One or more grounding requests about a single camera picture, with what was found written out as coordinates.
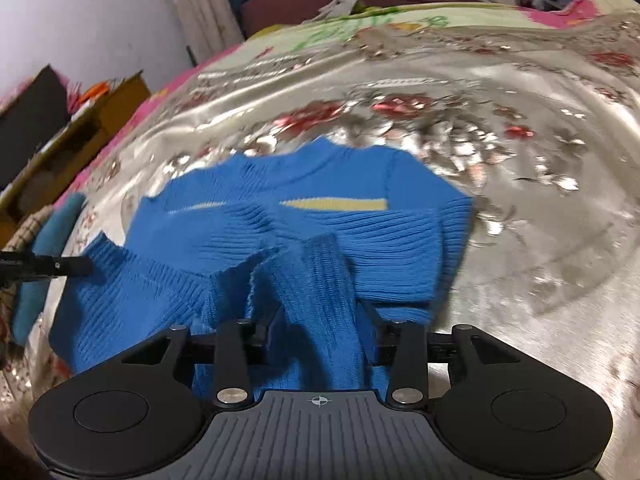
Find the white paper tag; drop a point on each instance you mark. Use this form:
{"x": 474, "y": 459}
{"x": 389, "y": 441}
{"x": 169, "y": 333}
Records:
{"x": 337, "y": 9}

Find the silver floral satin blanket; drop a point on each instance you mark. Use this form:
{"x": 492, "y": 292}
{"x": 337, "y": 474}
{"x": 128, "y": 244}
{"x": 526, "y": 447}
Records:
{"x": 525, "y": 210}

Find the blue striped knit sweater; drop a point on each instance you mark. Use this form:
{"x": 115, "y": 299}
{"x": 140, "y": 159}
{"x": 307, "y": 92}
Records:
{"x": 350, "y": 240}

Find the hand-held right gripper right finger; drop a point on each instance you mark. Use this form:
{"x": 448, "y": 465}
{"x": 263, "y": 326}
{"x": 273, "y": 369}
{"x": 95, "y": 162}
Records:
{"x": 371, "y": 346}

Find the wooden cabinet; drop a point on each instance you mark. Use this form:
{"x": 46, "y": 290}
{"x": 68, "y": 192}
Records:
{"x": 120, "y": 101}

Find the pink and yellow floral quilt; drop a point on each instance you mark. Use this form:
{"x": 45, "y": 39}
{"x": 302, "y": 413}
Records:
{"x": 325, "y": 35}

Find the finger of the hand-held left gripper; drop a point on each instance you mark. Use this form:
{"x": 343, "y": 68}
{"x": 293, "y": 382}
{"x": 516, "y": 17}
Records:
{"x": 60, "y": 266}

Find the orange plastic item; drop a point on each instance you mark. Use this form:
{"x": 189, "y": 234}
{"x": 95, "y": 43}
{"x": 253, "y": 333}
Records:
{"x": 95, "y": 91}

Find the black monitor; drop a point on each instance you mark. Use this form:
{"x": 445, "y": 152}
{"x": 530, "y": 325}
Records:
{"x": 35, "y": 120}

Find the beige checked cloth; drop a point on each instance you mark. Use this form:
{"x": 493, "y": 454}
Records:
{"x": 30, "y": 230}

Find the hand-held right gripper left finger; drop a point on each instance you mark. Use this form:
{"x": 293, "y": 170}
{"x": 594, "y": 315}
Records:
{"x": 274, "y": 332}

